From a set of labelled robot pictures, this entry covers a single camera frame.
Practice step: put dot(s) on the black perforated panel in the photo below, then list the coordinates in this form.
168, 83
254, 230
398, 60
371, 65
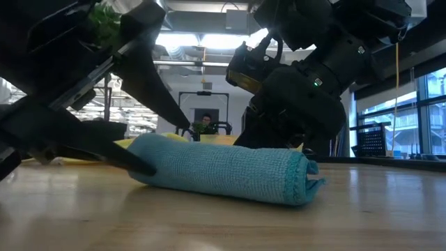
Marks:
371, 141

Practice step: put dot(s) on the small background green plant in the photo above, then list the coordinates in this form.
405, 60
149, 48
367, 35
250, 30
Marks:
198, 127

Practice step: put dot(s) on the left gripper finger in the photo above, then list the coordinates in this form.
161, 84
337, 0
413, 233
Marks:
69, 136
150, 90

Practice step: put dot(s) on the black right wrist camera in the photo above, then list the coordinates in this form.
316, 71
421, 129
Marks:
247, 69

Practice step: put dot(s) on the artificial green leafy plant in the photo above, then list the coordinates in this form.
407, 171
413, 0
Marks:
104, 21

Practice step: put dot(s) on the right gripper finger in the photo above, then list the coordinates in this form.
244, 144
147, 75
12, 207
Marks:
268, 134

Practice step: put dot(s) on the black background workstation frame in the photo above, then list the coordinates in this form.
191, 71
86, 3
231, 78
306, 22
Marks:
203, 93

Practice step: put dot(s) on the blue microfiber towel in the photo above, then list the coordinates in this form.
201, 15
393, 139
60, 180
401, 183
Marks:
226, 167

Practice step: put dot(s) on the yellow microfiber towel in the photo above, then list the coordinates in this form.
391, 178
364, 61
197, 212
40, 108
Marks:
123, 143

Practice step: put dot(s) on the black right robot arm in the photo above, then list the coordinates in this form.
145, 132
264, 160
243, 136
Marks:
348, 35

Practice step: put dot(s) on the yellow translucent plastic bin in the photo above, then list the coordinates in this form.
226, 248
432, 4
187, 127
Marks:
219, 139

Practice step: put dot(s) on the person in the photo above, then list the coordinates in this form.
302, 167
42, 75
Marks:
207, 122

